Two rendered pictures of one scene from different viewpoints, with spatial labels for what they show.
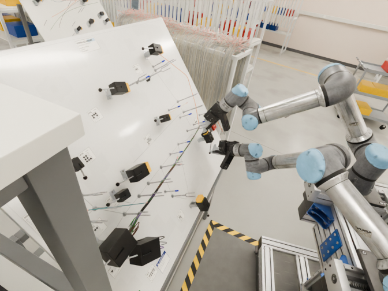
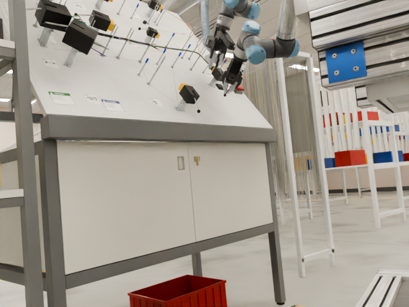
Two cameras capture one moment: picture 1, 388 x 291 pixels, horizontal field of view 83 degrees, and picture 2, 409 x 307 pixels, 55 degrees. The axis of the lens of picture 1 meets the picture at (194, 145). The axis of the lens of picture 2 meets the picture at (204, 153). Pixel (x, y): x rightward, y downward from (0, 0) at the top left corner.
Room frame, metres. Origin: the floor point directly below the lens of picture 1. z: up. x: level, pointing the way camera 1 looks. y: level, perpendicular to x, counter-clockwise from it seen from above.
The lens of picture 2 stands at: (-0.66, -0.76, 0.64)
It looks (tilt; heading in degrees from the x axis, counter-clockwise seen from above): 4 degrees up; 24
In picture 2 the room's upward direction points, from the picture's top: 5 degrees counter-clockwise
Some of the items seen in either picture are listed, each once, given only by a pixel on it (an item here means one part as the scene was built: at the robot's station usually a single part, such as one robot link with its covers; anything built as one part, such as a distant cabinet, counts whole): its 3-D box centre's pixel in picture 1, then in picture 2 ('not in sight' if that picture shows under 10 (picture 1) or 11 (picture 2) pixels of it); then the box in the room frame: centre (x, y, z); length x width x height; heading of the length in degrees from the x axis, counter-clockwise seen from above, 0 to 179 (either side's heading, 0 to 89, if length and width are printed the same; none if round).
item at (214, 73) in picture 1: (175, 97); (236, 159); (2.27, 0.29, 0.78); 1.39 x 0.45 x 1.56; 63
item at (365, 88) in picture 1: (370, 92); not in sight; (4.09, -3.07, 0.54); 0.99 x 0.50 x 1.08; 74
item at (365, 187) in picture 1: (359, 177); not in sight; (0.86, -0.86, 1.21); 0.15 x 0.15 x 0.10
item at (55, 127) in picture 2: (194, 216); (188, 133); (0.74, -0.07, 0.83); 1.18 x 0.05 x 0.06; 162
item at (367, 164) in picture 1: (373, 160); not in sight; (0.87, -0.87, 1.33); 0.13 x 0.12 x 0.14; 173
